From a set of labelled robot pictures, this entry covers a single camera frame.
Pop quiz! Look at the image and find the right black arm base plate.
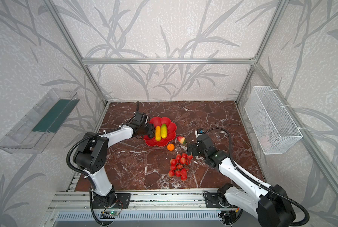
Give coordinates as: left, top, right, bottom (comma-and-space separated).
203, 191, 238, 209

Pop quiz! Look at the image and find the white wire mesh basket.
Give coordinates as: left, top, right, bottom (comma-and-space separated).
244, 86, 303, 155

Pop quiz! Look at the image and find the clear plastic wall bin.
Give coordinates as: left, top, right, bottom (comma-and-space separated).
0, 89, 80, 154

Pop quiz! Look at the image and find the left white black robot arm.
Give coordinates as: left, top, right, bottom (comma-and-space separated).
66, 111, 155, 197

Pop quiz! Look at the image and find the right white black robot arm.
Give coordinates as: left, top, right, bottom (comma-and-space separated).
187, 129, 310, 227

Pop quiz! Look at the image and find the green circuit board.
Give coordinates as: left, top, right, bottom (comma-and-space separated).
101, 211, 121, 219

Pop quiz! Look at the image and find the aluminium front rail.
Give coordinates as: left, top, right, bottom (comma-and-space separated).
48, 188, 217, 211

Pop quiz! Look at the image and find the red flower-shaped fruit bowl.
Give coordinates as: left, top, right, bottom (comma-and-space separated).
143, 117, 177, 147

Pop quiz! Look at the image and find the yellow orange fake mango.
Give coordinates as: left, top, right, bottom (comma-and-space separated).
155, 126, 162, 142

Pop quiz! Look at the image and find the small fake orange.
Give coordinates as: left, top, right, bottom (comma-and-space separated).
167, 143, 175, 151

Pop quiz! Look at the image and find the red fake cherry tomato bunch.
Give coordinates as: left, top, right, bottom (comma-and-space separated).
168, 153, 193, 181

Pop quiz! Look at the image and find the red fake peach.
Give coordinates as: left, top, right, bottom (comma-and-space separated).
177, 136, 187, 144

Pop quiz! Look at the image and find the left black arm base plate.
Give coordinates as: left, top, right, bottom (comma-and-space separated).
91, 193, 131, 209

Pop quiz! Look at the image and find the pink object in basket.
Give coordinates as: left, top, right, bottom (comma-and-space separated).
260, 135, 272, 150

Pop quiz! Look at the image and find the yellow green fake fruit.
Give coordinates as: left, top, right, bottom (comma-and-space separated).
161, 124, 168, 139

